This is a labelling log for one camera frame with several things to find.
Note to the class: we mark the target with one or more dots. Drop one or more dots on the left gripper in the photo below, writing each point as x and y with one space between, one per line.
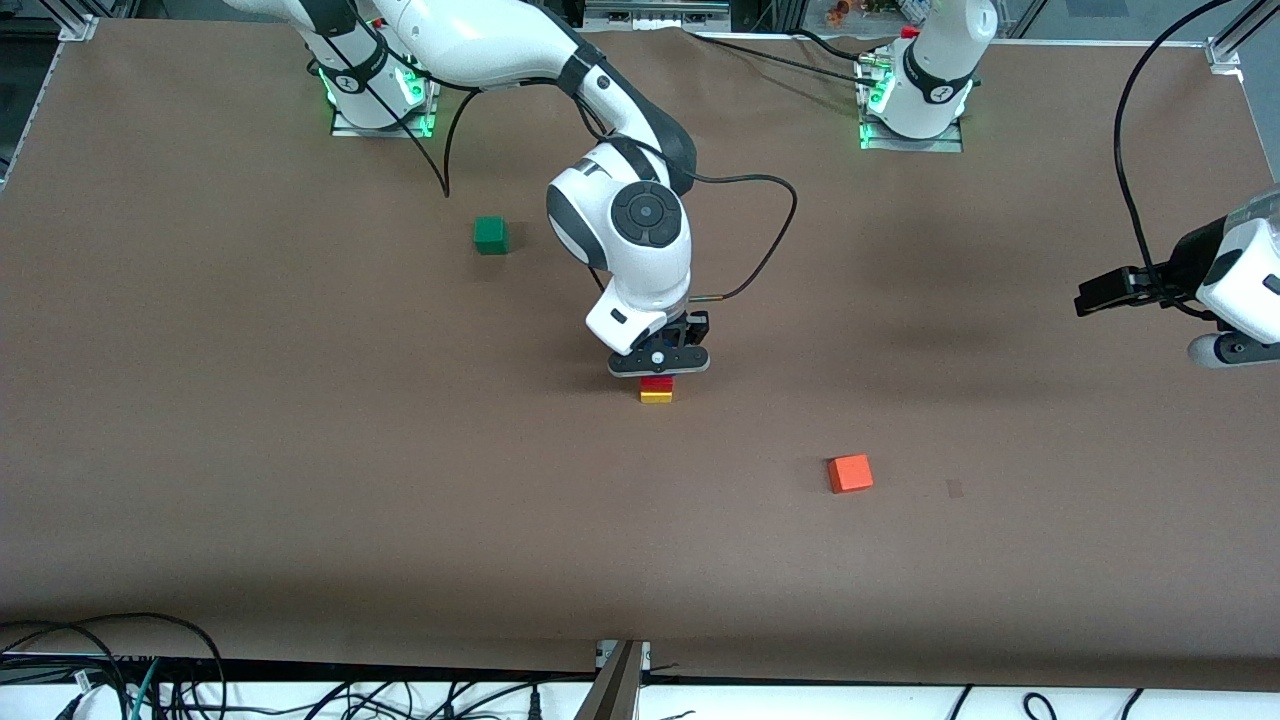
1186 262

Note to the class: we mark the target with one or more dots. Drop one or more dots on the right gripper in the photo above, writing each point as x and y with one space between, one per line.
693 326

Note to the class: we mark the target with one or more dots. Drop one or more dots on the red wooden block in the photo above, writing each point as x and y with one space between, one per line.
657 383

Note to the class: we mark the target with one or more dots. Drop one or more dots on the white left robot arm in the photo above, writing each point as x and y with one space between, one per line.
940 60

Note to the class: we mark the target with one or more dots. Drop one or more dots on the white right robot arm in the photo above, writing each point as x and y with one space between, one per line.
480 40

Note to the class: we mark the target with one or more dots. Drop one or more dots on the yellow wooden block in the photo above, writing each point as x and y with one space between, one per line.
656 397

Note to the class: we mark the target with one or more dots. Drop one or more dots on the green wooden block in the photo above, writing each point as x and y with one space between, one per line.
490 235

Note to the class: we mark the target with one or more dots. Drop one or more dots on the orange wooden block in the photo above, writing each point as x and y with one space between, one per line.
850 473

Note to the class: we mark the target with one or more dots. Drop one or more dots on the aluminium corner frame profile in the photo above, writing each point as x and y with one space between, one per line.
75 20
1235 35

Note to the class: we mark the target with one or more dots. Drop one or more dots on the aluminium frame post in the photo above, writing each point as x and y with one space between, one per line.
612 685

